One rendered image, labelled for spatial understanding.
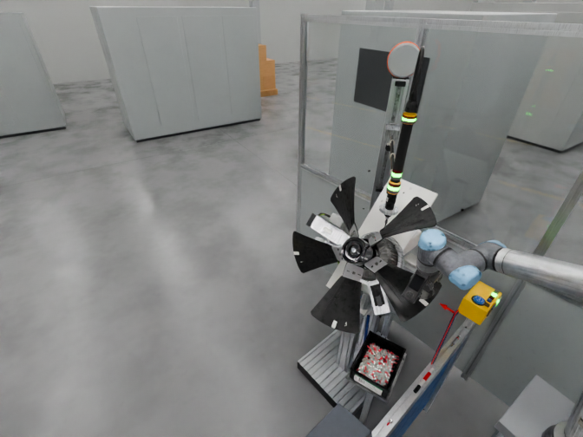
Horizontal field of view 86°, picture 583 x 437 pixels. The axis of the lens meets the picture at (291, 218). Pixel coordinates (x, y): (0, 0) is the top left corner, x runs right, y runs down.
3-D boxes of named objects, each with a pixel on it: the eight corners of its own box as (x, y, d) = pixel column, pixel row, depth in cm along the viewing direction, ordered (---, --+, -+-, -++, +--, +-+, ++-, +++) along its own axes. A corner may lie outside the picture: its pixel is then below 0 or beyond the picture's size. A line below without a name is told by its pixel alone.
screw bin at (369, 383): (367, 339, 146) (370, 329, 142) (402, 358, 138) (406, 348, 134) (347, 377, 131) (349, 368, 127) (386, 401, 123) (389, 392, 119)
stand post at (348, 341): (339, 365, 220) (356, 272, 168) (349, 375, 214) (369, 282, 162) (335, 369, 217) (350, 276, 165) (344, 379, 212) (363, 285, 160)
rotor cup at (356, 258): (344, 257, 150) (331, 254, 140) (361, 233, 148) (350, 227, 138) (367, 276, 141) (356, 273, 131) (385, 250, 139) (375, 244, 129)
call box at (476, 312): (471, 295, 148) (479, 279, 142) (494, 308, 141) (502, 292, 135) (455, 313, 139) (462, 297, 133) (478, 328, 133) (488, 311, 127)
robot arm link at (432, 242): (434, 251, 91) (413, 234, 96) (430, 272, 98) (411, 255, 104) (455, 239, 92) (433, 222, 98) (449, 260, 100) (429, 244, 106)
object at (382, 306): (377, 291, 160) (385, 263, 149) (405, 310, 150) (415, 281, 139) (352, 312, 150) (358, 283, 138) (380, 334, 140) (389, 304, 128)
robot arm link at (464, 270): (495, 264, 88) (463, 240, 95) (468, 278, 84) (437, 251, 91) (484, 283, 93) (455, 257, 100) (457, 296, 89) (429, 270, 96)
